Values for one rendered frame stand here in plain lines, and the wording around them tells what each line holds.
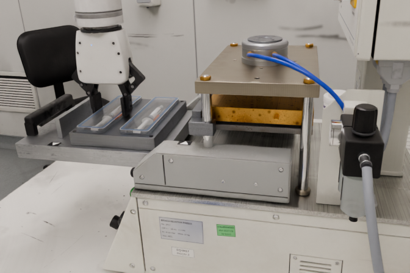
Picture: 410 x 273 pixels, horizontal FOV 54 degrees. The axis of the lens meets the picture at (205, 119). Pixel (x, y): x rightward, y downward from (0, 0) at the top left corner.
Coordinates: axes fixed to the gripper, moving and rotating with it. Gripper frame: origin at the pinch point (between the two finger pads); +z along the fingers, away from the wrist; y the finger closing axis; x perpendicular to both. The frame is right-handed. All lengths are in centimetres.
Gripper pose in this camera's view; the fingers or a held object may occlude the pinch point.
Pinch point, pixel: (111, 105)
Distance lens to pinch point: 82.0
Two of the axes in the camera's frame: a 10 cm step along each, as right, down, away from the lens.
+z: 0.4, 9.3, 3.7
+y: 9.7, 0.5, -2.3
